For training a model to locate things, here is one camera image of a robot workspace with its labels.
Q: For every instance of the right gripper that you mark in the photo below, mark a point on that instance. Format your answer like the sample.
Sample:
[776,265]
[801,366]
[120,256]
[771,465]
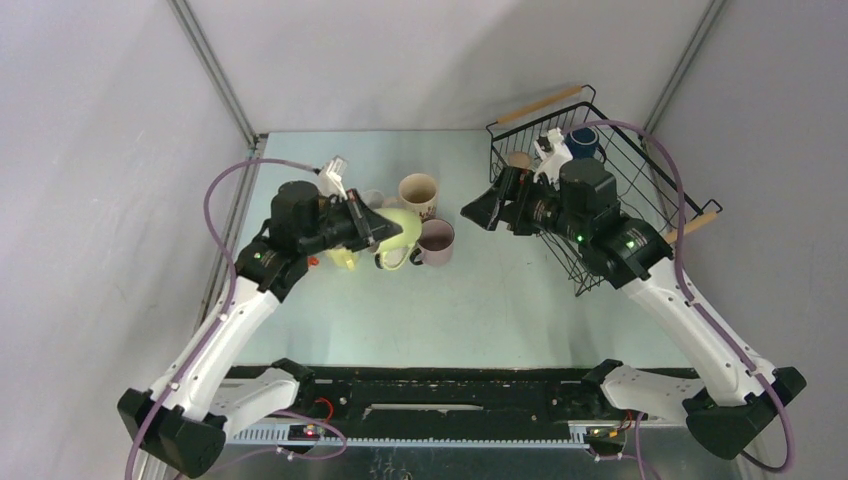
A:
[516,185]

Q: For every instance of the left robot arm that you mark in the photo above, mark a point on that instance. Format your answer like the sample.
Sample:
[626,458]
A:
[182,419]

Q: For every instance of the lilac mug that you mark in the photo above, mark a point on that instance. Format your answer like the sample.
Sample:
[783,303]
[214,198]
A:
[434,247]

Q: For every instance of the small white cup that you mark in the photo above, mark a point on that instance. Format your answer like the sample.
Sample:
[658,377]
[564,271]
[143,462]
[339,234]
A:
[373,199]

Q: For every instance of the dark blue mug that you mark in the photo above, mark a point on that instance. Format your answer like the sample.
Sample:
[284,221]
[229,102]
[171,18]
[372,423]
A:
[585,143]

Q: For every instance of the white ribbed cup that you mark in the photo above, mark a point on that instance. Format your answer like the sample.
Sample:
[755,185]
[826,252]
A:
[520,160]

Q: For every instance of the yellow mug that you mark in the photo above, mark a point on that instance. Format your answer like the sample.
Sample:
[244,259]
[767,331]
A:
[343,258]

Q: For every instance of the floral patterned mug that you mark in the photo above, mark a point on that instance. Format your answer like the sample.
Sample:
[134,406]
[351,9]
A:
[418,192]

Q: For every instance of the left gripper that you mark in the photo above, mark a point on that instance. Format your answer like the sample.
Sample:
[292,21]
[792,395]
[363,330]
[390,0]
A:
[364,224]

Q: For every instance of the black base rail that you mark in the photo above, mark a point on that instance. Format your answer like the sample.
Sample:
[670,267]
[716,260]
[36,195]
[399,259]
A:
[449,405]

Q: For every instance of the light green mug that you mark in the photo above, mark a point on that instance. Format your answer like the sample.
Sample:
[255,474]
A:
[395,251]

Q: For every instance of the black wire dish rack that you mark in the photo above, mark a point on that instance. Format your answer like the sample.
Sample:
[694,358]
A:
[616,215]

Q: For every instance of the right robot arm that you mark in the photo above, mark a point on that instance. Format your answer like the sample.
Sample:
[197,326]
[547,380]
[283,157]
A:
[736,394]

